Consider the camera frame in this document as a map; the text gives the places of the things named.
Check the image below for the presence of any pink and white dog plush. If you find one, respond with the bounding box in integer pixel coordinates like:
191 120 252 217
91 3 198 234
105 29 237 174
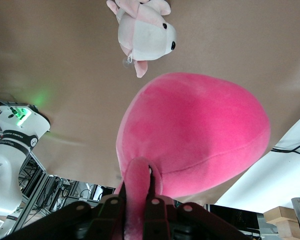
106 0 178 79

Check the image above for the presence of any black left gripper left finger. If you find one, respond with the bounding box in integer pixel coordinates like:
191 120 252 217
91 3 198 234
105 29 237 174
9 179 127 240

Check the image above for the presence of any black floor cable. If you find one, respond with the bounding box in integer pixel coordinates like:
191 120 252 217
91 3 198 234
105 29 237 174
271 141 300 155

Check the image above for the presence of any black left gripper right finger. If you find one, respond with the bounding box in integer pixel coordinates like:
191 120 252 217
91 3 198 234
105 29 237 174
142 172 256 240

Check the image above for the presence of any pink plush toy with eyes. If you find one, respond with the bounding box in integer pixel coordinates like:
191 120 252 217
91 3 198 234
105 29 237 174
113 71 272 240

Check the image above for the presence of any brown table mat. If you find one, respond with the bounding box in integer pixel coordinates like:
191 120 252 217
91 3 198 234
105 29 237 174
0 0 300 208

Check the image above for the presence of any black equipment case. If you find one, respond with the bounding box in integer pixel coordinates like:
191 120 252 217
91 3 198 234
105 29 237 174
206 203 260 233

